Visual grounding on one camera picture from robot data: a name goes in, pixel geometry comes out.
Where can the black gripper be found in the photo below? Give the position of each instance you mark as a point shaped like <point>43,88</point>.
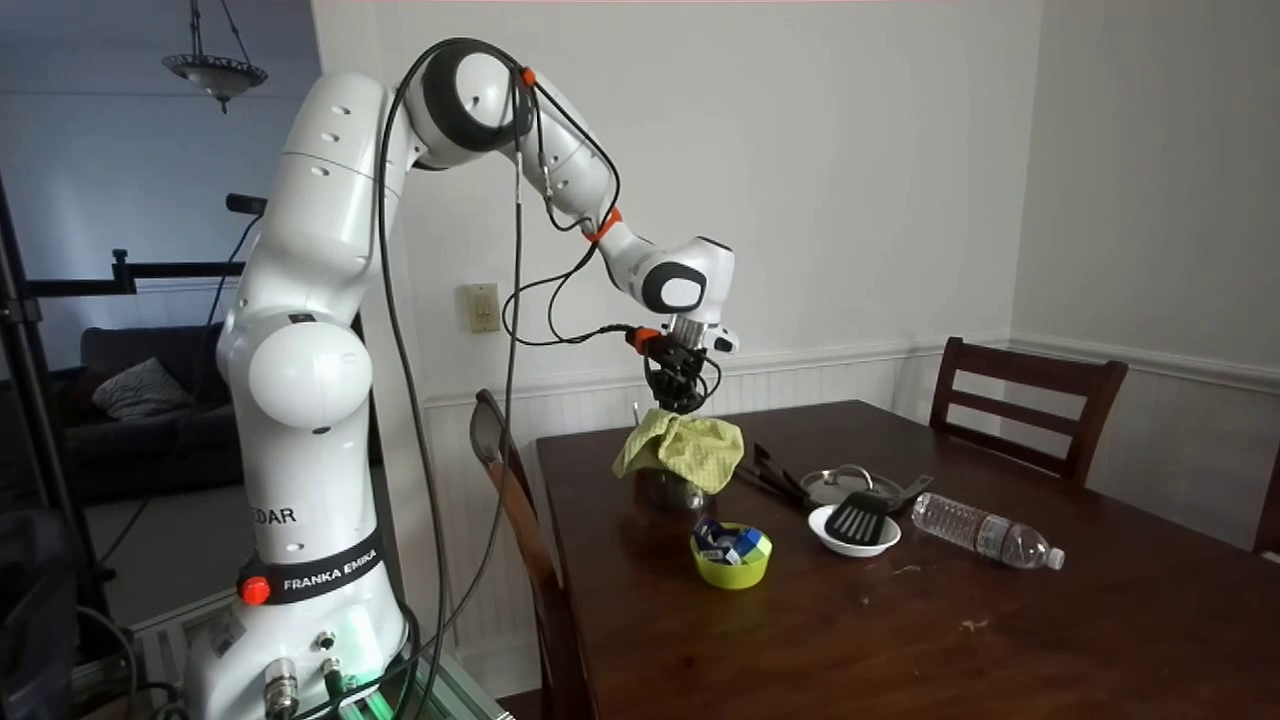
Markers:
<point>680,371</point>

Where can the green checked towel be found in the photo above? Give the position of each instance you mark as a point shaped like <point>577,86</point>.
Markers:
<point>686,444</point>

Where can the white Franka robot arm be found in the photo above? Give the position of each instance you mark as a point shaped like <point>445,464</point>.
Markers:
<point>306,375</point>

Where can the black kitchen tongs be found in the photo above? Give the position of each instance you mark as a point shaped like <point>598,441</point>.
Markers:
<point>773,477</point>

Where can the blue toy item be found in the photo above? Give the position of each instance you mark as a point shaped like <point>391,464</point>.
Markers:
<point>728,537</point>

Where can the yellow-green small bowl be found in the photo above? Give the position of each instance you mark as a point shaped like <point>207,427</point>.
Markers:
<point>728,569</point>

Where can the wooden chair with rounded back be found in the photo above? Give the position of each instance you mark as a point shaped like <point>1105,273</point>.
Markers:
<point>525,535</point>

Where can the black spatula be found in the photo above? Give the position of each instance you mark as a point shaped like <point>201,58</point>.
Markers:
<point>860,519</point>

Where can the white shallow bowl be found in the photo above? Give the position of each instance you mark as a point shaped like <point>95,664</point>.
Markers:
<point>859,545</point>

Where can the clear plastic water bottle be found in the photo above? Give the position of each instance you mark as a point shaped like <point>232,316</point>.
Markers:
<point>984,529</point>

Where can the dark wooden dining chair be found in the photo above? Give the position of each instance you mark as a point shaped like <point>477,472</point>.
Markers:
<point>1025,365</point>

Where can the dark sofa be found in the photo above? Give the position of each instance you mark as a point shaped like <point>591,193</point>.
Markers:
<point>146,453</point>

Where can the grey sofa pillow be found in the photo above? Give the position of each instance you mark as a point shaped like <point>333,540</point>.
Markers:
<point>141,391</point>

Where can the hanging ceiling lamp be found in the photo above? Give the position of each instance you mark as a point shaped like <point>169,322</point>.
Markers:
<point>212,75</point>

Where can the black tripod stand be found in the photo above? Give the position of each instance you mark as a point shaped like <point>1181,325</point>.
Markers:
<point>43,401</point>

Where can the beige wall switch plate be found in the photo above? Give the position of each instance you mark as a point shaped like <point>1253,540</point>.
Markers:
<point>477,307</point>

